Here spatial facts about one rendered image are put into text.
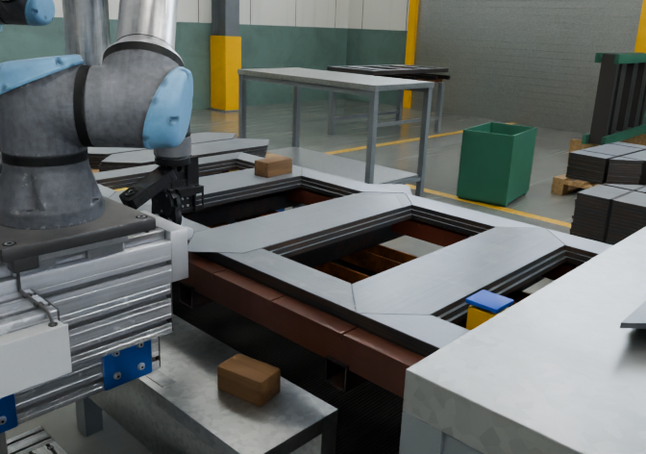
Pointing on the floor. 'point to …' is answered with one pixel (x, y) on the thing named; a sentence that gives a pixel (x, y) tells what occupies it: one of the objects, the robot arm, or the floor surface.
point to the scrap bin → (495, 163)
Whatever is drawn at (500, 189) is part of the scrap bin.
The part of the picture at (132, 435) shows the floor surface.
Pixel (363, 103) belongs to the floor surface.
